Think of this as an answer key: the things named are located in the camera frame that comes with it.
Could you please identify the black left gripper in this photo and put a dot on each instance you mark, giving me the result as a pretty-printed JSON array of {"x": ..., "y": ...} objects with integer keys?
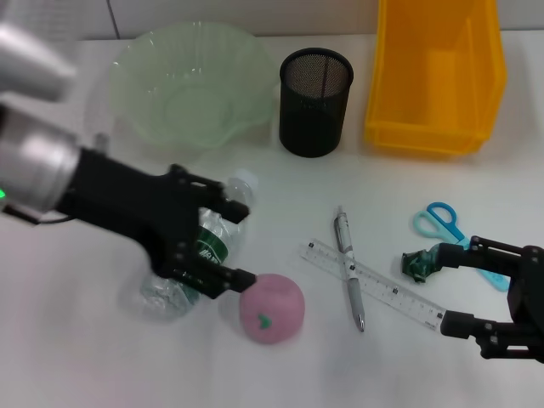
[{"x": 127, "y": 204}]

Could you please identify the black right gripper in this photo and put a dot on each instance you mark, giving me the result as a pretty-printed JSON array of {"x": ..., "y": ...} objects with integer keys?
[{"x": 529, "y": 297}]

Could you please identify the water bottle with green label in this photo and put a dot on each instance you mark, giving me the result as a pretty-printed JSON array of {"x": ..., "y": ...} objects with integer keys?
[{"x": 212, "y": 242}]

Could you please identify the blue and teal scissors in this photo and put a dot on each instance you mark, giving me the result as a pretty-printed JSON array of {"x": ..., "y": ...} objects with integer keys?
[{"x": 442, "y": 221}]

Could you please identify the pink toy peach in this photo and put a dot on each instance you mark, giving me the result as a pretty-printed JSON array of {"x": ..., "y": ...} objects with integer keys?
[{"x": 272, "y": 310}]

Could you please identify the transparent plastic ruler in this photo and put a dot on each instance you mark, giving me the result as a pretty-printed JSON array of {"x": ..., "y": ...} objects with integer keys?
[{"x": 382, "y": 287}]

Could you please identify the grey click pen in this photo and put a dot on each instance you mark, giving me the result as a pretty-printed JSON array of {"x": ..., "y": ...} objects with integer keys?
[{"x": 356, "y": 293}]

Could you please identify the translucent green fruit plate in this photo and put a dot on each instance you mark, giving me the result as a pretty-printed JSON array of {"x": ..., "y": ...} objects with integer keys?
[{"x": 191, "y": 85}]

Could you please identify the black mesh pen holder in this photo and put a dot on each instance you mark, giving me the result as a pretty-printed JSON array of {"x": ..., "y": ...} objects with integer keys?
[{"x": 314, "y": 119}]

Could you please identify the yellow plastic bin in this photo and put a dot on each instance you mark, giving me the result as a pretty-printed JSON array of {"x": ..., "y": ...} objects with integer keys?
[{"x": 425, "y": 85}]

